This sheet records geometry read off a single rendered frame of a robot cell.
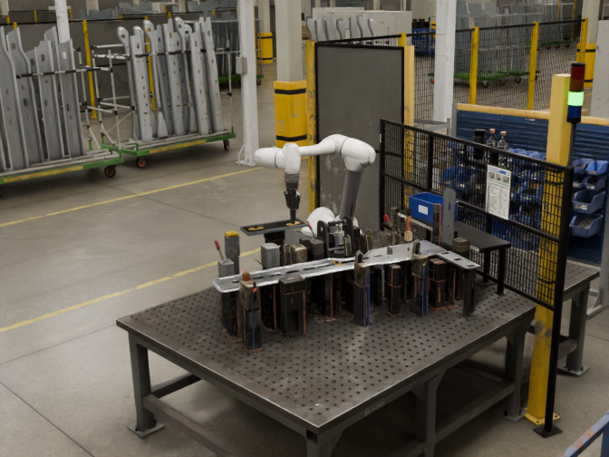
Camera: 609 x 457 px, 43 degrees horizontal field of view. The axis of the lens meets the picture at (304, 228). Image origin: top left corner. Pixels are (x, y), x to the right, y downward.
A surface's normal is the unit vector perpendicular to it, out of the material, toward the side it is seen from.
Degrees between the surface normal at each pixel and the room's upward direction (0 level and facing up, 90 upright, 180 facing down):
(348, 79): 90
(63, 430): 0
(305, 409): 0
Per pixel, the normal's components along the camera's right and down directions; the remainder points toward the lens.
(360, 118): -0.74, 0.24
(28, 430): -0.02, -0.96
